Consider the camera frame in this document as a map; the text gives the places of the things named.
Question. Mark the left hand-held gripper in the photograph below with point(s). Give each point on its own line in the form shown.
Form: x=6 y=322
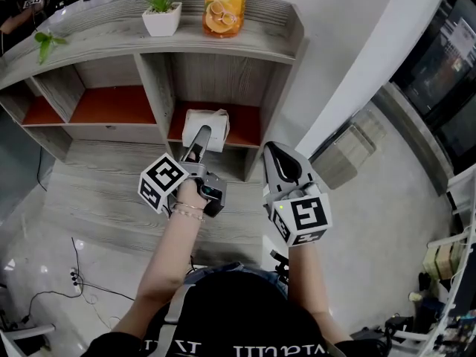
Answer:
x=163 y=177

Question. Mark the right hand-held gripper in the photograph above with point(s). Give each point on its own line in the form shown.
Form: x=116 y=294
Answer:
x=308 y=218

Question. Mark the white box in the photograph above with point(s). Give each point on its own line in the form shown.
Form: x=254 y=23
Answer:
x=217 y=134

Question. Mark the person's left forearm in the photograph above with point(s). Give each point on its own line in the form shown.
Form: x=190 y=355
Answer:
x=175 y=251

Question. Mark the person's right forearm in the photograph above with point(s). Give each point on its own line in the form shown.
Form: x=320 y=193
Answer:
x=308 y=273

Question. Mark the grey wooden shelf desk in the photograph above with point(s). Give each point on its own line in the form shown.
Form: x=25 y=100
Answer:
x=111 y=184

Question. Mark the person's left hand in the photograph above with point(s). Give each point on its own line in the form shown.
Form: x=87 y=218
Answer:
x=191 y=195

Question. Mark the grey wooden boards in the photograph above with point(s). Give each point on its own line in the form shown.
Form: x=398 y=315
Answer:
x=346 y=151

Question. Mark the blue denim shorts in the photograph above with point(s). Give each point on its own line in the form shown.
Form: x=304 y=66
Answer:
x=267 y=277

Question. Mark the green plant in white pot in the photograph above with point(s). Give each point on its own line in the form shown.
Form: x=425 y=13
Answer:
x=161 y=22

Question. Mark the yellow juice bottle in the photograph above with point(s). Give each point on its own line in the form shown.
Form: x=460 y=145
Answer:
x=225 y=9

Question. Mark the black printed t-shirt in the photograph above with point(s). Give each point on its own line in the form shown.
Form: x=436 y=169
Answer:
x=241 y=311

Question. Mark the white curved table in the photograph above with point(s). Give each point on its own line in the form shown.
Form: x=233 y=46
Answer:
x=74 y=15

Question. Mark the black framed glass door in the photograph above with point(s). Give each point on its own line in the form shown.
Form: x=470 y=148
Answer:
x=435 y=80

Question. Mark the small green leafy plant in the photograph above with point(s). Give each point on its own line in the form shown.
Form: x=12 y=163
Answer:
x=45 y=47

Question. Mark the beige box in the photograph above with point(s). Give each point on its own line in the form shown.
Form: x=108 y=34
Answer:
x=444 y=260

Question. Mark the black electronic device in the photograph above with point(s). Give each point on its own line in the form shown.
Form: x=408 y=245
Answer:
x=398 y=324

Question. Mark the white power strip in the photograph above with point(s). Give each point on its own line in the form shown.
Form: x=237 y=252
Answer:
x=75 y=279

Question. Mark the white metal rack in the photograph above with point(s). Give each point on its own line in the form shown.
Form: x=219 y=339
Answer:
x=451 y=303

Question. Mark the black bracket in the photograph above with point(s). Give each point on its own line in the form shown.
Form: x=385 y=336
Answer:
x=280 y=264

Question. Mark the white chair frame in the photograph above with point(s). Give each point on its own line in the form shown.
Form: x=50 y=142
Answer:
x=29 y=331

